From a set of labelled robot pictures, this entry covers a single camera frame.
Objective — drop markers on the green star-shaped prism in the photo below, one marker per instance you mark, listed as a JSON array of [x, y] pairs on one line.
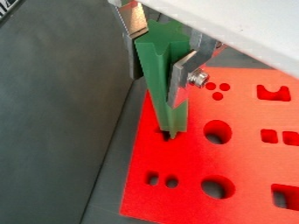
[[159, 48]]

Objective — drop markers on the red shape-sorting block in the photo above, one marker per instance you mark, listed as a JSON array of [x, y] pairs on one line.
[[230, 170]]

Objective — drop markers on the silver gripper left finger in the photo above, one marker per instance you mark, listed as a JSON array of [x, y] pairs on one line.
[[131, 18]]

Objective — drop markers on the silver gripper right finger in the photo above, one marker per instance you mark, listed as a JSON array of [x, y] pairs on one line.
[[187, 69]]

